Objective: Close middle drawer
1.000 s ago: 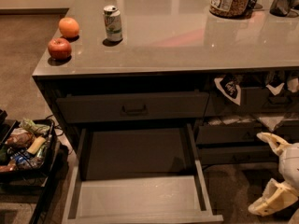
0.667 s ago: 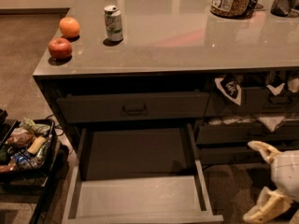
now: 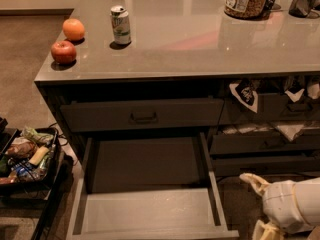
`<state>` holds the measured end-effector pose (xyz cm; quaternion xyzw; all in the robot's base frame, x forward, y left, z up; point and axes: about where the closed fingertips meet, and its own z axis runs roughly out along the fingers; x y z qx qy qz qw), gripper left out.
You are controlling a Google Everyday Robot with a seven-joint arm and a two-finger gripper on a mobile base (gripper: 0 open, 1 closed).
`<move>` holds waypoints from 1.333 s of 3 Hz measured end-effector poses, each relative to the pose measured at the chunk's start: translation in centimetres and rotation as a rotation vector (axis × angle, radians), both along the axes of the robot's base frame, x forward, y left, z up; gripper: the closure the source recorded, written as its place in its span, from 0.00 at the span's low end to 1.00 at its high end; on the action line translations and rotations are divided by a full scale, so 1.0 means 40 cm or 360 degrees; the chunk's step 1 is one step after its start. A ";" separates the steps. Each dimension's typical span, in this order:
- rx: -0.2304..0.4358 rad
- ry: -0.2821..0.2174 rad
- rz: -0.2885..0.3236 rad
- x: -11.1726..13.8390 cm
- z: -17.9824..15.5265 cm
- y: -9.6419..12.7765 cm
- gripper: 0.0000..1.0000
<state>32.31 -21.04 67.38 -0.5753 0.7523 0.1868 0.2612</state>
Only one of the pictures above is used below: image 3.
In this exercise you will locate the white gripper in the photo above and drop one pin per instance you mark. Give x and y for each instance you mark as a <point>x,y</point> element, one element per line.
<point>279,204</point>

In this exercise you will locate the grey drawer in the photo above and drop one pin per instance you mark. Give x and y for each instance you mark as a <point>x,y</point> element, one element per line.
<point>265,165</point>
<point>148,189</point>
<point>142,114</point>
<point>270,107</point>
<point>269,141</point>

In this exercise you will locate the white packets in drawer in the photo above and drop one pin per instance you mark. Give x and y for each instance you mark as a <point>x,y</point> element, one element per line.
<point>289,129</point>

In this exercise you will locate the black white chip bag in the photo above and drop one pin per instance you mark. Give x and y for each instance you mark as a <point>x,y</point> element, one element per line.
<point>243,90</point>

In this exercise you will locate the grey counter cabinet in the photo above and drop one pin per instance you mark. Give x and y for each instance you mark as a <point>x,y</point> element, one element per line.
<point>179,49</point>

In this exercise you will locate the dark glass container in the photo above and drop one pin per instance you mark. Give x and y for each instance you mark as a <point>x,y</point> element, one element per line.
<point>301,8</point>

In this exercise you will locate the white green soda can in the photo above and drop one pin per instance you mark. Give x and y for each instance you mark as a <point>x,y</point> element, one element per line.
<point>120,25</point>

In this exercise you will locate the black bin of snacks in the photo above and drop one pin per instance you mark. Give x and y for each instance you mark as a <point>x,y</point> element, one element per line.
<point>28,157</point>

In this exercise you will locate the red apple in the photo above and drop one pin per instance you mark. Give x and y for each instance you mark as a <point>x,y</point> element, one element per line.
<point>63,52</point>

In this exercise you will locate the orange fruit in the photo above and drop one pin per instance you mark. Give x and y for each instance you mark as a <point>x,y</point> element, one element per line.
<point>73,29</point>

